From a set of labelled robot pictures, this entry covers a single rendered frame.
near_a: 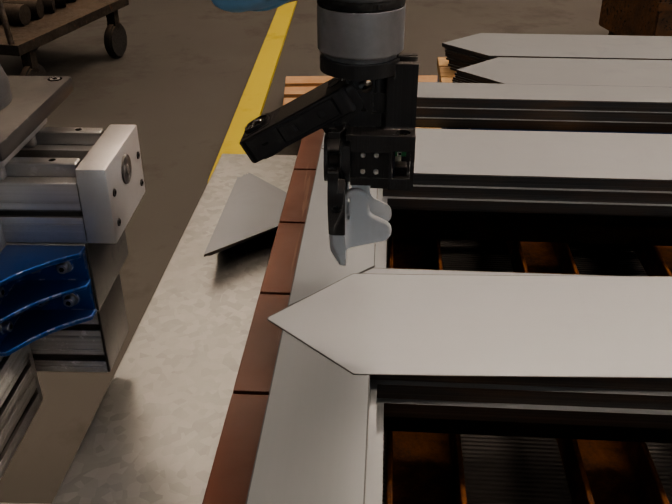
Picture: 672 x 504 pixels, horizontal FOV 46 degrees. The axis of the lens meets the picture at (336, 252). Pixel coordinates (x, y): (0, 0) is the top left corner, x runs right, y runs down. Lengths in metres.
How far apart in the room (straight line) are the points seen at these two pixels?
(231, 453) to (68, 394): 1.47
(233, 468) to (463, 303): 0.30
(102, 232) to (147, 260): 1.80
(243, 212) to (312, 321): 0.57
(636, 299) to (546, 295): 0.09
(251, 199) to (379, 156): 0.70
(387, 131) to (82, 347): 0.48
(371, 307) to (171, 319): 0.41
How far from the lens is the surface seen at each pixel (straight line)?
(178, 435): 0.97
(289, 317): 0.81
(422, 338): 0.79
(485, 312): 0.84
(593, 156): 1.25
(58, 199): 0.90
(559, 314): 0.85
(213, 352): 1.09
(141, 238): 2.84
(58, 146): 0.98
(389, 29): 0.67
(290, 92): 3.88
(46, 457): 2.01
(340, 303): 0.83
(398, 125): 0.71
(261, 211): 1.35
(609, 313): 0.87
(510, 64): 1.73
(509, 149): 1.24
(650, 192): 1.20
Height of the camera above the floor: 1.33
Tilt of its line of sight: 30 degrees down
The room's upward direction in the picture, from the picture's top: straight up
